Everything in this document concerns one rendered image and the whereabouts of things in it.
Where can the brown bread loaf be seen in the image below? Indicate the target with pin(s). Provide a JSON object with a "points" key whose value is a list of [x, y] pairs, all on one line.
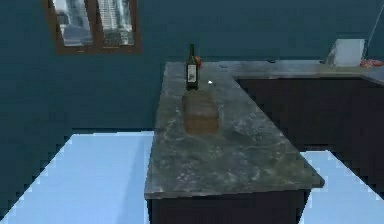
{"points": [[200, 113]]}

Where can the red flat dish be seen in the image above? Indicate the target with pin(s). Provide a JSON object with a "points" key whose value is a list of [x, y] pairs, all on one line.
{"points": [[371, 63]]}

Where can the dark green wine bottle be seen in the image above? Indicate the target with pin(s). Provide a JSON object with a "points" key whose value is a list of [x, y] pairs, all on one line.
{"points": [[191, 71]]}

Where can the grey marble kitchen counter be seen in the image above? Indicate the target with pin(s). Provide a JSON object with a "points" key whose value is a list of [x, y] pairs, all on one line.
{"points": [[240, 146]]}

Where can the brown framed window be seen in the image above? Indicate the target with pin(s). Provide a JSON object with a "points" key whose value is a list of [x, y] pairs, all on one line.
{"points": [[96, 26]]}

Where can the white box appliance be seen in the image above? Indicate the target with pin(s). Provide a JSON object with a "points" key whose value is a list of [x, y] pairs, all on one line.
{"points": [[348, 52]]}

